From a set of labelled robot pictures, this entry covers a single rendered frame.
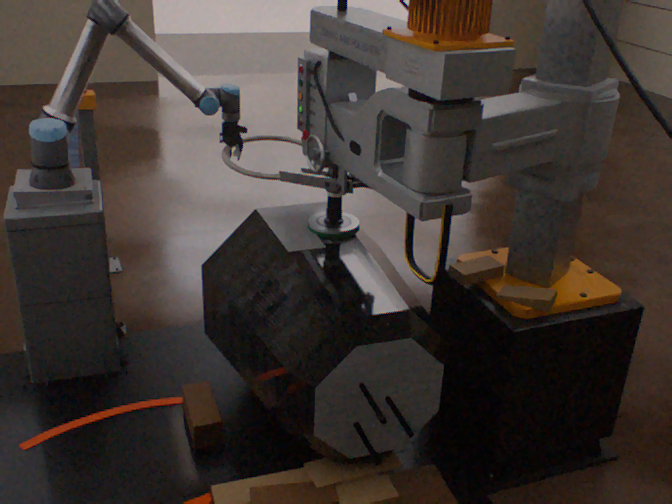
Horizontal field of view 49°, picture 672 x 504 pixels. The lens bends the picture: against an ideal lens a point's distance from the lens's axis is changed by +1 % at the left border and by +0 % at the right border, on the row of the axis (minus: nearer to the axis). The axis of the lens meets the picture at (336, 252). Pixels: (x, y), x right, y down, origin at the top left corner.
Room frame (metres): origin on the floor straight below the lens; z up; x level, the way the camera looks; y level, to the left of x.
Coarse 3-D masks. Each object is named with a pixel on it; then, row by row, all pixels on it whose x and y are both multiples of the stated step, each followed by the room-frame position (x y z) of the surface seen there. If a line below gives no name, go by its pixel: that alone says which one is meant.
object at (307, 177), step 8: (304, 168) 3.20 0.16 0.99; (288, 176) 3.09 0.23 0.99; (296, 176) 3.01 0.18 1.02; (304, 176) 2.94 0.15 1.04; (312, 176) 2.88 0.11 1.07; (320, 176) 2.82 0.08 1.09; (352, 176) 2.80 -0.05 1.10; (304, 184) 2.94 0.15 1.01; (312, 184) 2.87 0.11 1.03; (320, 184) 2.81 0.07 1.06; (328, 184) 2.74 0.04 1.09; (336, 184) 2.69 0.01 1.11; (352, 184) 2.62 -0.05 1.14; (360, 184) 2.64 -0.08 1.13; (352, 192) 2.59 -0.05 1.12
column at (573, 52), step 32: (576, 0) 2.57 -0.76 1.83; (608, 0) 2.55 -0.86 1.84; (544, 32) 2.63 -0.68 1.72; (576, 32) 2.56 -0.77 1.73; (544, 64) 2.62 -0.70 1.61; (576, 64) 2.55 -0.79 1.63; (608, 64) 2.65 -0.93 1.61; (544, 224) 2.55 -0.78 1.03; (576, 224) 2.65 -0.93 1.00; (512, 256) 2.62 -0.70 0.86; (544, 256) 2.54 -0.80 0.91
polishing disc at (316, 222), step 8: (312, 216) 2.87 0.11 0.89; (320, 216) 2.87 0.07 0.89; (344, 216) 2.88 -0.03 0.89; (352, 216) 2.88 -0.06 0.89; (312, 224) 2.78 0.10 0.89; (320, 224) 2.79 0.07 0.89; (344, 224) 2.80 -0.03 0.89; (352, 224) 2.80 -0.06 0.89; (328, 232) 2.72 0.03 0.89; (336, 232) 2.72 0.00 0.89; (344, 232) 2.73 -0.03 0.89
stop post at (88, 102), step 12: (84, 96) 3.97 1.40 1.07; (84, 108) 3.97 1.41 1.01; (96, 108) 3.99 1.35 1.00; (84, 120) 3.98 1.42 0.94; (84, 132) 3.98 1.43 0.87; (84, 144) 3.98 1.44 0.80; (96, 144) 4.00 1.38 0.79; (84, 156) 3.98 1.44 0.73; (96, 156) 4.00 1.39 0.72; (96, 168) 4.00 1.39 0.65; (108, 252) 4.00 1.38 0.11
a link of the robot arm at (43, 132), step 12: (36, 120) 3.09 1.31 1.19; (48, 120) 3.11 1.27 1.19; (60, 120) 3.12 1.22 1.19; (36, 132) 3.00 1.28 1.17; (48, 132) 3.00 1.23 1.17; (60, 132) 3.04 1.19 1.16; (36, 144) 3.00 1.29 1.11; (48, 144) 3.00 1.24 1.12; (60, 144) 3.03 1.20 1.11; (36, 156) 3.00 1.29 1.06; (48, 156) 2.99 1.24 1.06; (60, 156) 3.02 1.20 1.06
